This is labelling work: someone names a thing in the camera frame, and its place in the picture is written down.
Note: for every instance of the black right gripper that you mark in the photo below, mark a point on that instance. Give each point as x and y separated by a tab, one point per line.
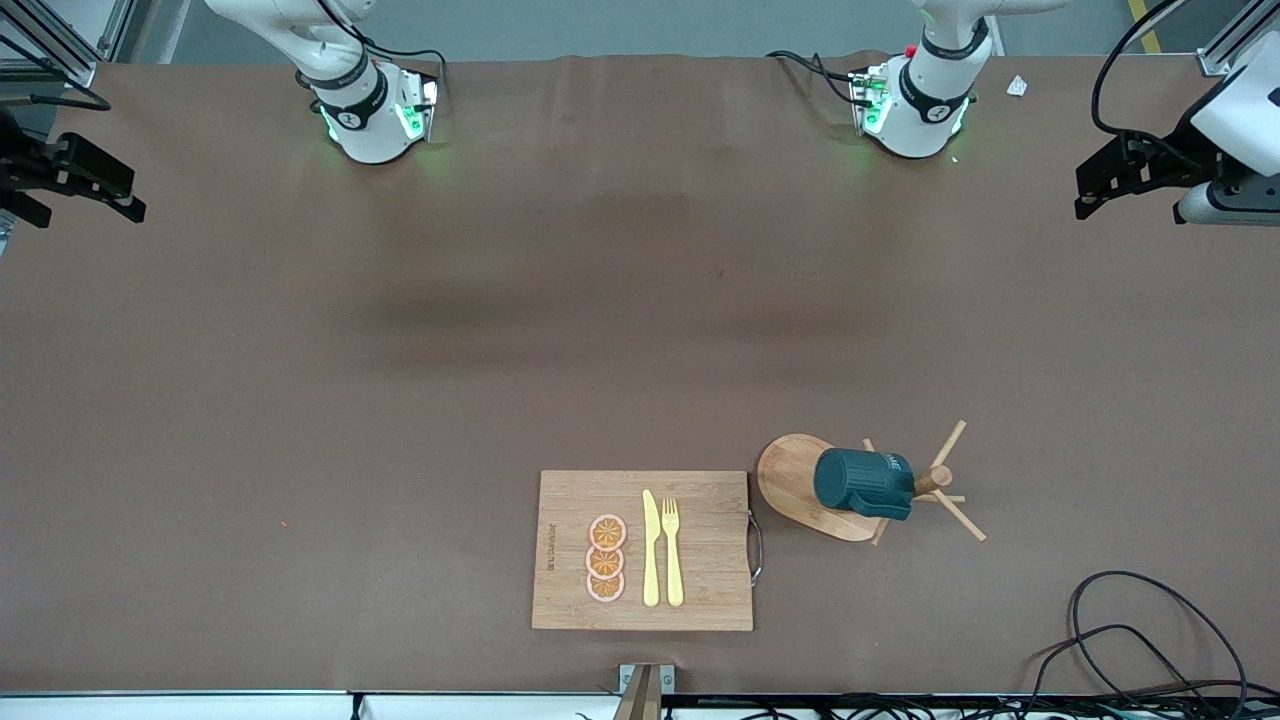
20	166

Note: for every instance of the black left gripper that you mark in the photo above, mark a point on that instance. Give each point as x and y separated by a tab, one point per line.
1172	161

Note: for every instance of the dark green ribbed cup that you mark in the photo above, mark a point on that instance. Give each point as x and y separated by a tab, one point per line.
860	482

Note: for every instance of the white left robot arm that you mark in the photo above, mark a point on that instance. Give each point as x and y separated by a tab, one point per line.
925	110

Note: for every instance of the white paper scrap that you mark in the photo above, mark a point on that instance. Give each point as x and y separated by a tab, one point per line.
1017	86

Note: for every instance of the brown table cover mat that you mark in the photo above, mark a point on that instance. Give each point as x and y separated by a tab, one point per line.
300	450

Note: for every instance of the wooden mug tree rack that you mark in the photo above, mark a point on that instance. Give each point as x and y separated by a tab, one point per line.
790	480

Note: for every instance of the bamboo cutting board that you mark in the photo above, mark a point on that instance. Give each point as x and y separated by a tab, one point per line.
700	560

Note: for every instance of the yellow plastic fork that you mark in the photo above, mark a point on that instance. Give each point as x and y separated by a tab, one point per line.
673	560

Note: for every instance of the yellow plastic knife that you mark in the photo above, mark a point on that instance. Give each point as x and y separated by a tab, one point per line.
651	550

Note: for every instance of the orange slice toy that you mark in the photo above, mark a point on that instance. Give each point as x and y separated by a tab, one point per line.
604	590
608	530
604	564

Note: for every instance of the aluminium frame profile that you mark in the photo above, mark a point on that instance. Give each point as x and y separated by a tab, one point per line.
1213	62
75	68

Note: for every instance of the white table frame rail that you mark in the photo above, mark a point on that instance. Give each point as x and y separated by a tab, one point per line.
150	708

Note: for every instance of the metal bracket with post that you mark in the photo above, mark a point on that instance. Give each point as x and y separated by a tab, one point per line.
645	690

